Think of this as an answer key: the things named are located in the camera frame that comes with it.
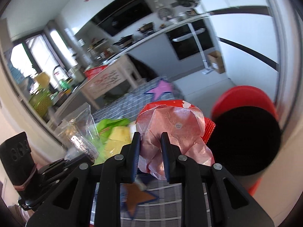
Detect yellow foam net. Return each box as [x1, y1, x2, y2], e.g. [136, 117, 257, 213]
[103, 126, 131, 159]

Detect pink plastic bag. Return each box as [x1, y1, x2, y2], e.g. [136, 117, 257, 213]
[136, 101, 215, 180]

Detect red plastic bag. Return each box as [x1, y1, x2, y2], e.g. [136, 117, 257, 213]
[136, 100, 215, 148]

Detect clear plastic zip bag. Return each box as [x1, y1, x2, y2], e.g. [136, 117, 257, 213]
[55, 103, 101, 161]

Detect green snack wrapper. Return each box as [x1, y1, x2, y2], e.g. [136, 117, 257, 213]
[96, 118, 130, 139]

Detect black trash bin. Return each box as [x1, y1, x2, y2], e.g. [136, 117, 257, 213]
[207, 106, 281, 176]

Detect black kitchen faucet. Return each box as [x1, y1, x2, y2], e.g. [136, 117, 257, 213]
[52, 65, 68, 84]

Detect grey checked tablecloth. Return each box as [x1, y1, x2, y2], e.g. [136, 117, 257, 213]
[93, 77, 215, 226]

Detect green yellow basket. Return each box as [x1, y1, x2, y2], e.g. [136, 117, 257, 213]
[29, 89, 52, 118]

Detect red stool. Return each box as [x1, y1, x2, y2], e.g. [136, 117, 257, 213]
[211, 86, 278, 195]

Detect beige wooden cart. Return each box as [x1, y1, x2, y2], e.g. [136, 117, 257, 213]
[80, 55, 146, 110]

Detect red plastic basket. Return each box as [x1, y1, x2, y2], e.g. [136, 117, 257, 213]
[84, 65, 107, 79]

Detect white mop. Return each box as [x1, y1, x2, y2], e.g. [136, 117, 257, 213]
[187, 23, 213, 75]

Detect cardboard box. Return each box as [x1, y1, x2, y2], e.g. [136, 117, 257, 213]
[208, 51, 225, 74]

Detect black built-in oven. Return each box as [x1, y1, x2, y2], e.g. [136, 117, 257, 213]
[166, 19, 214, 60]

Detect black cooking pot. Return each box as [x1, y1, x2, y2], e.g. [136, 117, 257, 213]
[136, 22, 154, 34]

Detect black range hood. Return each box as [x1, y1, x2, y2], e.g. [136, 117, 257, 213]
[91, 0, 152, 36]

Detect white refrigerator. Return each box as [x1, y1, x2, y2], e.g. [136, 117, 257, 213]
[200, 0, 278, 100]

